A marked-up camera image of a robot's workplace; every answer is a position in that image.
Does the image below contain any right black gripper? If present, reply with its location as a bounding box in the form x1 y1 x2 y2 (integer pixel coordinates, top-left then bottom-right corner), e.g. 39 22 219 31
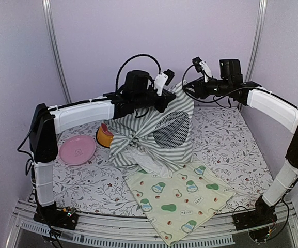
182 76 232 99

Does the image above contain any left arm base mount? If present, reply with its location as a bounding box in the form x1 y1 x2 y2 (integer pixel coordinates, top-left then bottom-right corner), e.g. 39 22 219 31
33 202 79 230

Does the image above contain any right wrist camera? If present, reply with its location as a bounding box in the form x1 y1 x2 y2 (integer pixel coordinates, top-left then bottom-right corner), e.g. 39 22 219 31
192 57 212 83

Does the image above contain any right aluminium frame post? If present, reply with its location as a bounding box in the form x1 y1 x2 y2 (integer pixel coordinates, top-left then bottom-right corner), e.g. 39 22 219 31
245 0 268 81

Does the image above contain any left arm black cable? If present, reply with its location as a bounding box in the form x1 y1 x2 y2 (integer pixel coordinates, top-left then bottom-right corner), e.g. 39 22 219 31
115 53 162 91

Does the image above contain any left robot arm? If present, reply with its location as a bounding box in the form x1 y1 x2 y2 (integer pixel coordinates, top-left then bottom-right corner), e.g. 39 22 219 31
29 69 176 224

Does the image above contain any left aluminium frame post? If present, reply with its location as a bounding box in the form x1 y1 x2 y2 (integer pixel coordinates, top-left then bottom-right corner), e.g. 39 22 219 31
42 0 72 103

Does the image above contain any pink round plate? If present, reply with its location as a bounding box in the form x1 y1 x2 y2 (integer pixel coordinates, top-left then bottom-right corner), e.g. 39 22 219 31
58 135 96 166

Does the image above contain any floral table cloth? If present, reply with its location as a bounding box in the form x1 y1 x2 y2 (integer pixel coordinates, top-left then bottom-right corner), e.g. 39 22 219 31
34 104 280 218

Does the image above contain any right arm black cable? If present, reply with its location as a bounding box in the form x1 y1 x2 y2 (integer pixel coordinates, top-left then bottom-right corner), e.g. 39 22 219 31
181 63 255 109

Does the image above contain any yellow double pet feeder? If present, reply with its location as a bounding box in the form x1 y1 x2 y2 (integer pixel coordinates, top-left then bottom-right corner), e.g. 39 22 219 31
96 126 114 148

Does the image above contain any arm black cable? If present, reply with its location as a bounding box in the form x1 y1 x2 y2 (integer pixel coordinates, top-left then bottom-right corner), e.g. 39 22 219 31
115 53 162 91
181 63 255 109

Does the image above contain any aluminium frame post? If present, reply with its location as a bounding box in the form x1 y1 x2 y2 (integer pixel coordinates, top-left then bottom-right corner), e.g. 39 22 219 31
245 0 268 81
42 0 72 103

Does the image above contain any striped fabric pet tent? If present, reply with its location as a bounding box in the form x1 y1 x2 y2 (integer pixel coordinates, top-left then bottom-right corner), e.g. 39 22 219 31
106 83 194 178

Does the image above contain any avocado print cushion mat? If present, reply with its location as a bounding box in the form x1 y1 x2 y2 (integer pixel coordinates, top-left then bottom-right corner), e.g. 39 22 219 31
126 161 235 246

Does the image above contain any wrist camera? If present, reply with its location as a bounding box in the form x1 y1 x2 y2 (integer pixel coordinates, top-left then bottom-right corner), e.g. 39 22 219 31
192 57 212 83
154 69 175 96

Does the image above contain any pink bowl in feeder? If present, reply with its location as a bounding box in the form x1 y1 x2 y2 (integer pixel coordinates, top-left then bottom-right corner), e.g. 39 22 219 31
101 123 114 136

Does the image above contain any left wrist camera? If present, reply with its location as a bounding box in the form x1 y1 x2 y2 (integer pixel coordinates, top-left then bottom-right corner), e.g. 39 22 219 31
154 69 175 96

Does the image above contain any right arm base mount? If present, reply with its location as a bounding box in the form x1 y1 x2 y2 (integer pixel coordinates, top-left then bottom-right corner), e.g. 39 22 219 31
232 203 277 243

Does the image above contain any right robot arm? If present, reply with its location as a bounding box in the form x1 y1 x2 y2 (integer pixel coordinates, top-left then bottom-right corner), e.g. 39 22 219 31
182 57 298 225

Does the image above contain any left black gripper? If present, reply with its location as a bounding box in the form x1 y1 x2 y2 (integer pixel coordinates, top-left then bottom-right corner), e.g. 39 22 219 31
134 84 176 112

